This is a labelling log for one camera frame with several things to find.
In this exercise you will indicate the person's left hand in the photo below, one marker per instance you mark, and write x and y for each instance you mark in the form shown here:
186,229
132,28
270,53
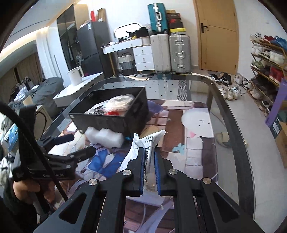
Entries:
24,188

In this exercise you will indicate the white hard suitcase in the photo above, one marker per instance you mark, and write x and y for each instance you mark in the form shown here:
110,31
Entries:
160,52

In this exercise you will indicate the white dresser with drawers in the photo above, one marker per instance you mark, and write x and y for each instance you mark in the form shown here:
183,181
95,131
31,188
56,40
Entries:
140,50

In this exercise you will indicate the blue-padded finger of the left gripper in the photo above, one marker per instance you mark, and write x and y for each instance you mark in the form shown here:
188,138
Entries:
48,142
75,157

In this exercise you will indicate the white electric kettle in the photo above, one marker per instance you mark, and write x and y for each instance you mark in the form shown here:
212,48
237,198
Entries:
76,75

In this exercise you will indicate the brown cardboard box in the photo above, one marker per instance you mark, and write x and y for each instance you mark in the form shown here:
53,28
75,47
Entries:
281,142

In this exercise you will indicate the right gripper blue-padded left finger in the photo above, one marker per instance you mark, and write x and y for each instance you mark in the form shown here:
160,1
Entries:
134,182

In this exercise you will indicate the striped laundry basket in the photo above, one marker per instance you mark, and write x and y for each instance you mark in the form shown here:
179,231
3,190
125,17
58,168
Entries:
127,64

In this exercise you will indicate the black refrigerator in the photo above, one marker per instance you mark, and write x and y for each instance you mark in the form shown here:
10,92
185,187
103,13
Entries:
92,37

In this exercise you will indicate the wooden door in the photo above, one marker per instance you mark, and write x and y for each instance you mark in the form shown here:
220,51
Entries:
218,36

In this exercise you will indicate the clear bag with white item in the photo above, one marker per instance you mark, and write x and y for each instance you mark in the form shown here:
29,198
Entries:
116,106

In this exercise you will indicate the black cardboard box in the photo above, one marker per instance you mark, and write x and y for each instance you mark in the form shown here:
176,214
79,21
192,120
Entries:
133,121

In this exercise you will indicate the purple paper bag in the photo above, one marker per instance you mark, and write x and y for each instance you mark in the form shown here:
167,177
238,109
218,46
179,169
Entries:
280,98

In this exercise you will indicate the wooden shoe rack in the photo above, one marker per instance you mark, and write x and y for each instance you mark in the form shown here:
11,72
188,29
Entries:
269,68

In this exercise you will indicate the stack of shoe boxes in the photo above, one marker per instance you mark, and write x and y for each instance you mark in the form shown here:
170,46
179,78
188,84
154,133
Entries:
175,23

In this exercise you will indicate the silver aluminium suitcase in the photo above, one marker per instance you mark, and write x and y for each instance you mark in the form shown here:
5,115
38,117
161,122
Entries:
180,53

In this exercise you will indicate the teal suitcase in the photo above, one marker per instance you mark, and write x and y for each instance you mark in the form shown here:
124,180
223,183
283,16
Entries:
158,18

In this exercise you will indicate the white low side cabinet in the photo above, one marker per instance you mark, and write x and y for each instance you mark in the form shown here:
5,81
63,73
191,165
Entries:
70,93

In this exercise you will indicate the oval mirror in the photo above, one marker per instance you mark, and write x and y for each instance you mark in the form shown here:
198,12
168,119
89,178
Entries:
123,32

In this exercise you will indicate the white foam packing block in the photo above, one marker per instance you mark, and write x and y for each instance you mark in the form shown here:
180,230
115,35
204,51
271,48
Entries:
105,137

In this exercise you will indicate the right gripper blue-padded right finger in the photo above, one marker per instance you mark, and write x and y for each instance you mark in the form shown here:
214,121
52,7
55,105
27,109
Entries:
166,186

